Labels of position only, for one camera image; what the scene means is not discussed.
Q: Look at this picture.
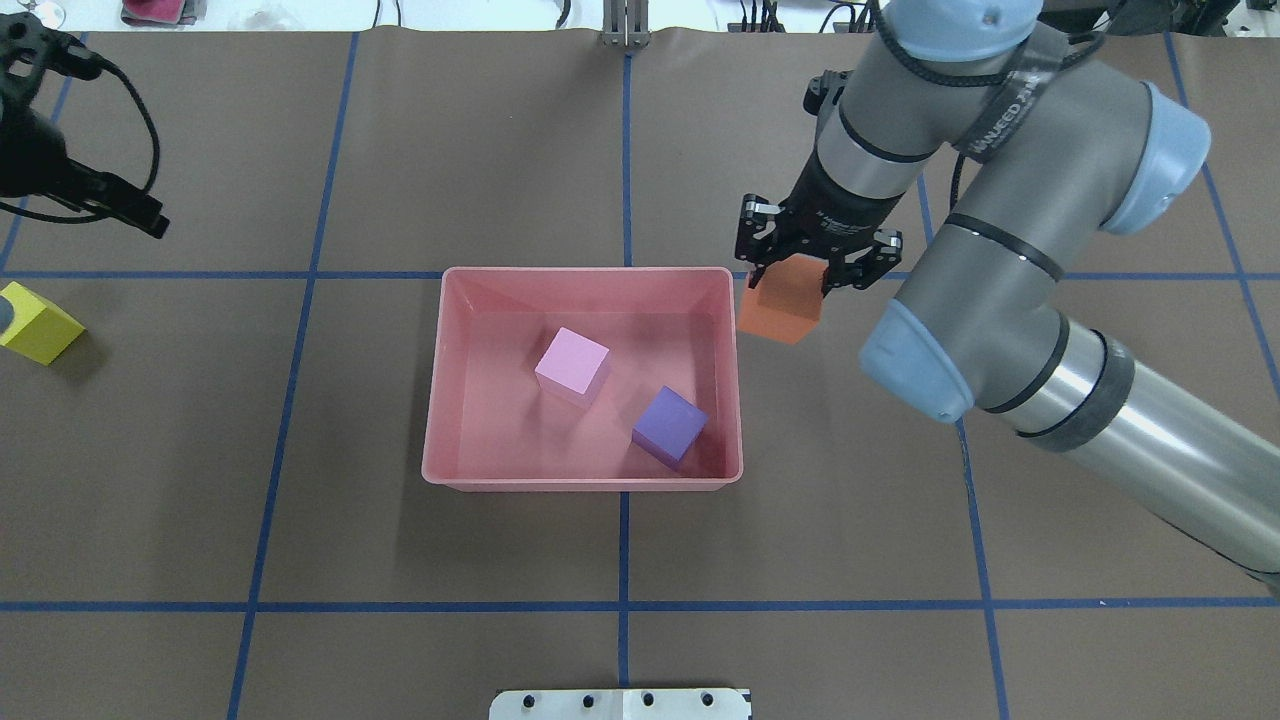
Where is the pink plastic bin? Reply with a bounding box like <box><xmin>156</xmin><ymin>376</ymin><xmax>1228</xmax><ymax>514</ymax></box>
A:
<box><xmin>421</xmin><ymin>266</ymin><xmax>744</xmax><ymax>492</ymax></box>

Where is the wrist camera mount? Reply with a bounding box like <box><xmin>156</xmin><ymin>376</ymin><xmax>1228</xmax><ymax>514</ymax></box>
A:
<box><xmin>803</xmin><ymin>69</ymin><xmax>852</xmax><ymax>124</ymax></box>
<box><xmin>1</xmin><ymin>12</ymin><xmax>108</xmax><ymax>105</ymax></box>

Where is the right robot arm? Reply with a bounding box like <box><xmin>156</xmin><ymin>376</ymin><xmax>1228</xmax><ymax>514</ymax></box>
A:
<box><xmin>735</xmin><ymin>1</ymin><xmax>1279</xmax><ymax>593</ymax></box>

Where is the grey and pink cloth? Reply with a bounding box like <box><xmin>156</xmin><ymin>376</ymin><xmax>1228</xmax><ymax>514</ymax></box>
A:
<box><xmin>120</xmin><ymin>0</ymin><xmax>207</xmax><ymax>28</ymax></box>

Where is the purple foam block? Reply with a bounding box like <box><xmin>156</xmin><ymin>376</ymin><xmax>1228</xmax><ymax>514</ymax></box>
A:
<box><xmin>631</xmin><ymin>386</ymin><xmax>709</xmax><ymax>471</ymax></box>

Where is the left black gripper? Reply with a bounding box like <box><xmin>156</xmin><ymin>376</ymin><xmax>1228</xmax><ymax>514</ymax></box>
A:
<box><xmin>1</xmin><ymin>100</ymin><xmax>170</xmax><ymax>240</ymax></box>

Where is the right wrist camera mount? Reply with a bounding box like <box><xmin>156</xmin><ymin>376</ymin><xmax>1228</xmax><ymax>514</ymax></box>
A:
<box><xmin>803</xmin><ymin>69</ymin><xmax>852</xmax><ymax>124</ymax></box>

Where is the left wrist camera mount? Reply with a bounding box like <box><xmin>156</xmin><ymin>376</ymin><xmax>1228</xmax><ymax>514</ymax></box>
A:
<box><xmin>1</xmin><ymin>12</ymin><xmax>108</xmax><ymax>105</ymax></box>

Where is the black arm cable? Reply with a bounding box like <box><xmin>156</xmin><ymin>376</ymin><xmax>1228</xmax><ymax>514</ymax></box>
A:
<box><xmin>0</xmin><ymin>60</ymin><xmax>163</xmax><ymax>225</ymax></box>

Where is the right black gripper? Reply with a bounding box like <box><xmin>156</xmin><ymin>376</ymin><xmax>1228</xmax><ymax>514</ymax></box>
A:
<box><xmin>736</xmin><ymin>150</ymin><xmax>925</xmax><ymax>297</ymax></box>

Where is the yellow foam block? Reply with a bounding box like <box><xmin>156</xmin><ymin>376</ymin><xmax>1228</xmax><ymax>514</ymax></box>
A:
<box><xmin>1</xmin><ymin>282</ymin><xmax>86</xmax><ymax>366</ymax></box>

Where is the aluminium frame post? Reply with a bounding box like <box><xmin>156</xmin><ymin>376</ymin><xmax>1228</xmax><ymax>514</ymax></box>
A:
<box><xmin>600</xmin><ymin>0</ymin><xmax>652</xmax><ymax>51</ymax></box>

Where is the white camera stand column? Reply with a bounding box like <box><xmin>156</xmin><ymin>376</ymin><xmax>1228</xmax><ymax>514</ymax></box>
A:
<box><xmin>488</xmin><ymin>688</ymin><xmax>755</xmax><ymax>719</ymax></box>

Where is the light pink foam block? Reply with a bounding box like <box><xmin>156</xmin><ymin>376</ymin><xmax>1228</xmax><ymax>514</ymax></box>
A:
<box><xmin>534</xmin><ymin>327</ymin><xmax>612</xmax><ymax>407</ymax></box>

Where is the orange foam block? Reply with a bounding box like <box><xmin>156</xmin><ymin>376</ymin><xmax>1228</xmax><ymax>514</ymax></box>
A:
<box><xmin>737</xmin><ymin>254</ymin><xmax>827</xmax><ymax>345</ymax></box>

